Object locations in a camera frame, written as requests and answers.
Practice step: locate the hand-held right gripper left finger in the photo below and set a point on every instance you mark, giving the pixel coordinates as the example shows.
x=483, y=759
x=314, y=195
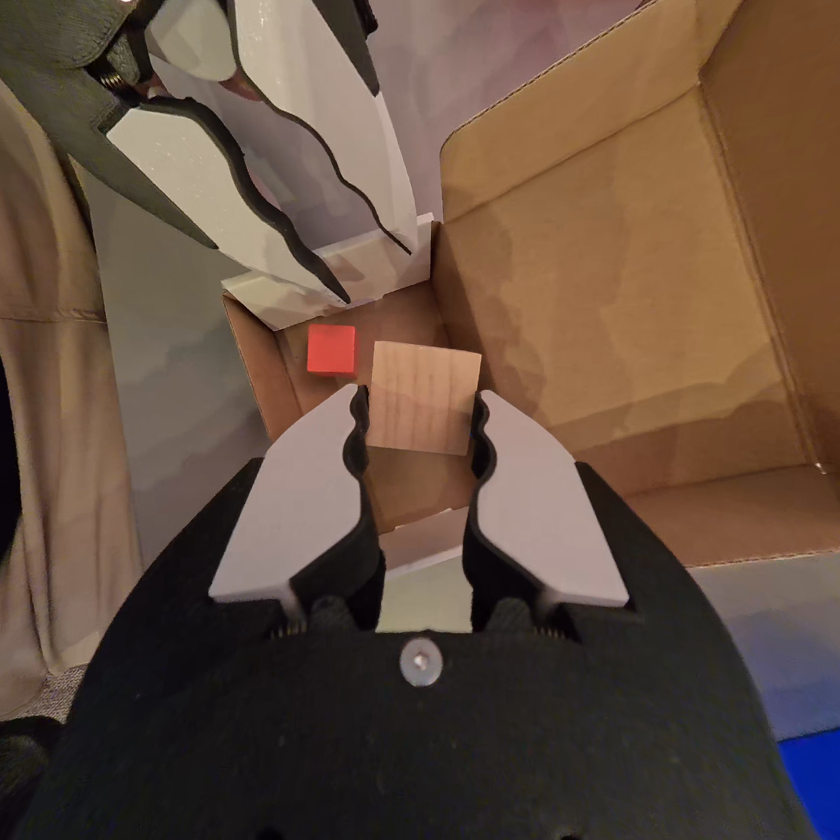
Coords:
x=295, y=505

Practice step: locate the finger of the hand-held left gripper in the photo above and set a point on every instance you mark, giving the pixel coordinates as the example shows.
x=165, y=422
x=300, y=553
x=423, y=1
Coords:
x=197, y=190
x=315, y=85

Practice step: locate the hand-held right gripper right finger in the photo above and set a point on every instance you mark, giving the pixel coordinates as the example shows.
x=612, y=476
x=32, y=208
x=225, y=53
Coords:
x=548, y=512

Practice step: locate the red cube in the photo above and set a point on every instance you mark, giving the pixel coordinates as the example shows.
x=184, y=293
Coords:
x=331, y=350

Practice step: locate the wooden cube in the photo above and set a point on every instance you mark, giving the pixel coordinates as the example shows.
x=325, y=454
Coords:
x=423, y=400

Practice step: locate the cardboard mailer box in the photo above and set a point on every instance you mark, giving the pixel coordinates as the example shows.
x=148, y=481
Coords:
x=623, y=295

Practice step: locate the beige cloth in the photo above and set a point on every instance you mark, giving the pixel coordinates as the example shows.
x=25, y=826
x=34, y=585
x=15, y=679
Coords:
x=52, y=394

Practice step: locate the blue plastic bin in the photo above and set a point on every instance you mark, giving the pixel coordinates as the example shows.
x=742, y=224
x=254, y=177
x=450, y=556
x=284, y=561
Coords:
x=814, y=787

